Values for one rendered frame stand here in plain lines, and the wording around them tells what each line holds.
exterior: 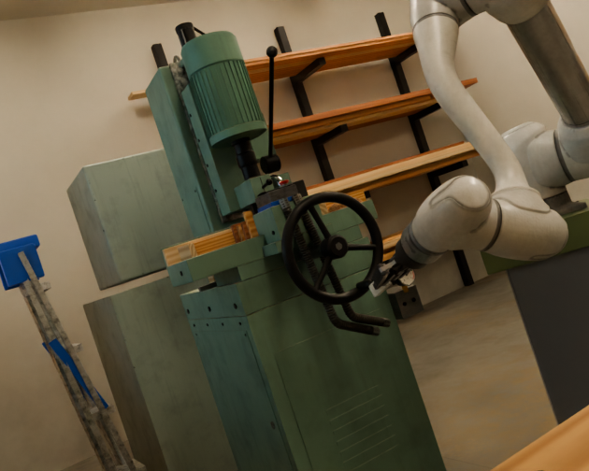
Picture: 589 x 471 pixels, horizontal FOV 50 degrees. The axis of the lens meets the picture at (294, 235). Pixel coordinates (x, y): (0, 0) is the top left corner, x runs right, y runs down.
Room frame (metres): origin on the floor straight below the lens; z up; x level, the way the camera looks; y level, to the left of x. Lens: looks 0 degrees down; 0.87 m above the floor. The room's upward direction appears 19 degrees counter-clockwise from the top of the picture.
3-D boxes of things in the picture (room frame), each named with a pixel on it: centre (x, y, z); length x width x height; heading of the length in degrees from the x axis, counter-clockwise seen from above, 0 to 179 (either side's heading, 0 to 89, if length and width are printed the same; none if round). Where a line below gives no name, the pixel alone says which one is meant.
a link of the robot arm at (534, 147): (1.81, -0.71, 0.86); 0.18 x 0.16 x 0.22; 54
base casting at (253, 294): (2.02, 0.12, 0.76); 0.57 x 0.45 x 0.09; 26
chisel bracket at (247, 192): (1.93, 0.07, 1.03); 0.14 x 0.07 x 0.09; 26
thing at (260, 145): (2.17, 0.02, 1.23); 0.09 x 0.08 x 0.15; 26
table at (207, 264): (1.80, 0.04, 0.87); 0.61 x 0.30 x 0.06; 116
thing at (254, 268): (1.85, 0.04, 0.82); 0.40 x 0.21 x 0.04; 116
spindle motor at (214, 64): (1.91, 0.06, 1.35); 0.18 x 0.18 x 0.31
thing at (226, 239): (1.93, 0.02, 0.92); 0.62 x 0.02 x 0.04; 116
